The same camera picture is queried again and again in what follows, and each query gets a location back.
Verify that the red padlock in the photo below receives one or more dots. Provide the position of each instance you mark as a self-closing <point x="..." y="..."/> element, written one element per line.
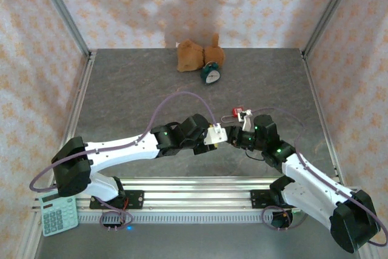
<point x="237" y="112"/>

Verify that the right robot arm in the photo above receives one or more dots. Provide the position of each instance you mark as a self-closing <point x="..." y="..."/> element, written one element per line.
<point x="309" y="186"/>

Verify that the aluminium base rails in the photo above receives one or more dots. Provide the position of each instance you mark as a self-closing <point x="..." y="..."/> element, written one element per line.
<point x="197" y="192"/>

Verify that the green alarm clock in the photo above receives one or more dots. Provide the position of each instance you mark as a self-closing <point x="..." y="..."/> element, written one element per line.
<point x="212" y="76"/>

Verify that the brown plush toy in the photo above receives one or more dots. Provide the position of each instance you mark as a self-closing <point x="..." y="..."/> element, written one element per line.
<point x="189" y="55"/>

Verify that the teal calculator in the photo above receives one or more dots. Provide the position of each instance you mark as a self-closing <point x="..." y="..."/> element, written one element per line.
<point x="57" y="216"/>

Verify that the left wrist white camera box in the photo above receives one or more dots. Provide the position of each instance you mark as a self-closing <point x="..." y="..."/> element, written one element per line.
<point x="216" y="134"/>

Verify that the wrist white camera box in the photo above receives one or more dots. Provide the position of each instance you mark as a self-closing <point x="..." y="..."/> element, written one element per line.
<point x="216" y="134"/>
<point x="246" y="124"/>

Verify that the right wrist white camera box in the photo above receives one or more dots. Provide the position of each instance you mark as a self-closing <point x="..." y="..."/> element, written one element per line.
<point x="246" y="124"/>

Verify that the aluminium table side rail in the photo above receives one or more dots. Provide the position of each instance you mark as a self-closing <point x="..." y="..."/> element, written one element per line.
<point x="82" y="83"/>
<point x="311" y="74"/>

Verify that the aluminium frame corner post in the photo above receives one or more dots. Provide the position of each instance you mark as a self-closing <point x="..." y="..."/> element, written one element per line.
<point x="331" y="7"/>
<point x="62" y="8"/>

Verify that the aluminium frame leg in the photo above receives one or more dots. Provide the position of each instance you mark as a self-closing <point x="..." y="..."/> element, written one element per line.
<point x="367" y="255"/>
<point x="30" y="244"/>

